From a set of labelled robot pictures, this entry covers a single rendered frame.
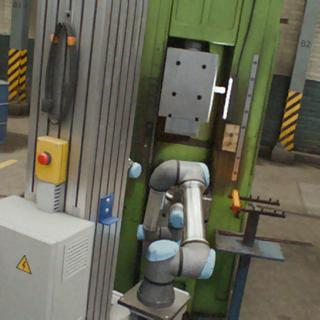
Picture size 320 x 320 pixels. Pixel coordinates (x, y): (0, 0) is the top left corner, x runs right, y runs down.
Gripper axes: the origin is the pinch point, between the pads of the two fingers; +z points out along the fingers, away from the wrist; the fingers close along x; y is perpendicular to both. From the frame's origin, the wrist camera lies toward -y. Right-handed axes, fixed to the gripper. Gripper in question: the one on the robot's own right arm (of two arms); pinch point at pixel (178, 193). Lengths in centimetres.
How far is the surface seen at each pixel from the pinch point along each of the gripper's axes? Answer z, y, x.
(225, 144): 43, -22, 26
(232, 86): 41, -59, 24
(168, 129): 30.6, -29.0, -10.5
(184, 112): 31, -41, -2
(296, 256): 168, 100, 128
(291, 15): 600, -150, 171
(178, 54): 31, -73, -11
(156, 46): 45, -76, -25
